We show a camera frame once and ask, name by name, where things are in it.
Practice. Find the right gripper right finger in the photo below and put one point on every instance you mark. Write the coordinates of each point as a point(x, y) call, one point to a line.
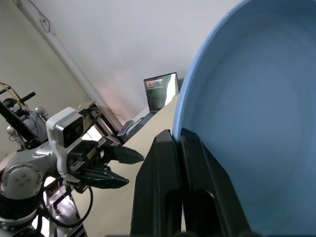
point(205, 177)

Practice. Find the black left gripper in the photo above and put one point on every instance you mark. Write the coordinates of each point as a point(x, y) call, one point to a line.
point(84, 155)

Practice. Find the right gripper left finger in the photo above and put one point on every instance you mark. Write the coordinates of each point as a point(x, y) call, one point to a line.
point(158, 172)

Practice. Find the blue plastic plate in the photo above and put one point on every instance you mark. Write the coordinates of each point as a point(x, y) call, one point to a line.
point(247, 98)

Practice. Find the grey smartphone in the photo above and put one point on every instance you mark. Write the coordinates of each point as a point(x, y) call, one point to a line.
point(125, 128)

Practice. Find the black framed side desk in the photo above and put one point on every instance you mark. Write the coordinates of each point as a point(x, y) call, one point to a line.
point(108, 126)

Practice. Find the black laptop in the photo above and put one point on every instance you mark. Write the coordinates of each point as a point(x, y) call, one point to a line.
point(156, 96)

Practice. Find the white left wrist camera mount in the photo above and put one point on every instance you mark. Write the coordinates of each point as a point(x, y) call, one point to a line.
point(55, 118)

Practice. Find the black metal stand frame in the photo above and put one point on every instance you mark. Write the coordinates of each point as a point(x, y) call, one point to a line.
point(17, 121)

